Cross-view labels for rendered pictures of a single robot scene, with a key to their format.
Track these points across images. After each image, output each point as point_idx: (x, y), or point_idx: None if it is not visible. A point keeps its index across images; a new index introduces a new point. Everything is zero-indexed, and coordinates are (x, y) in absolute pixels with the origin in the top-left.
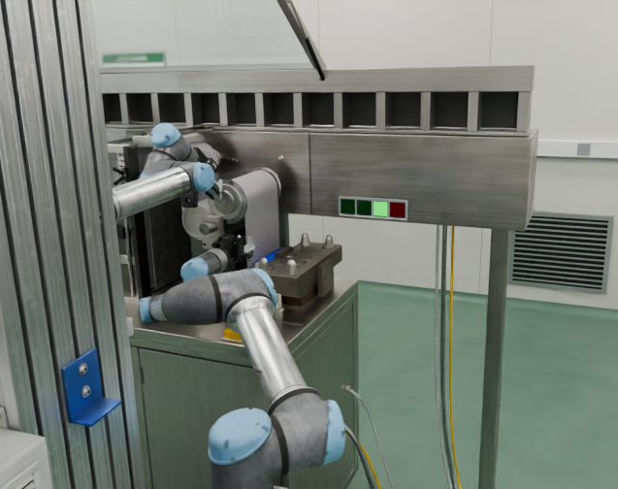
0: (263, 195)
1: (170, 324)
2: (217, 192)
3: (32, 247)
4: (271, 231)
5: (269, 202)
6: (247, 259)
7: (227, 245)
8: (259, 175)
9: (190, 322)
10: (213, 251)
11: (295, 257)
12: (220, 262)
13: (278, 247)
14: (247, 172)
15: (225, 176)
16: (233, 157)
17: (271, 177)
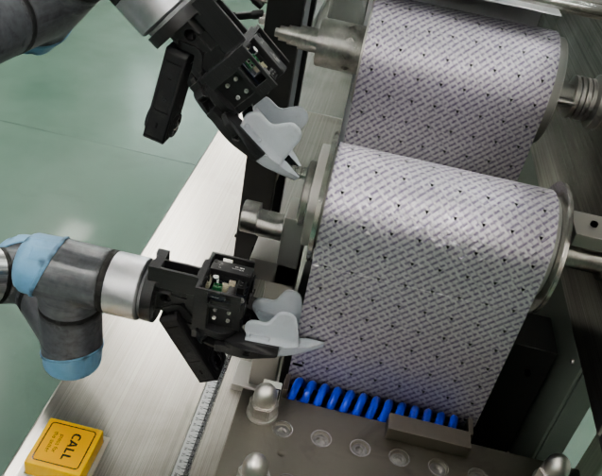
0: (439, 258)
1: (138, 325)
2: (238, 148)
3: None
4: (445, 362)
5: (469, 290)
6: (291, 358)
7: (169, 280)
8: (502, 201)
9: None
10: (115, 263)
11: (405, 473)
12: (99, 295)
13: (473, 416)
14: None
15: (587, 164)
16: None
17: (545, 233)
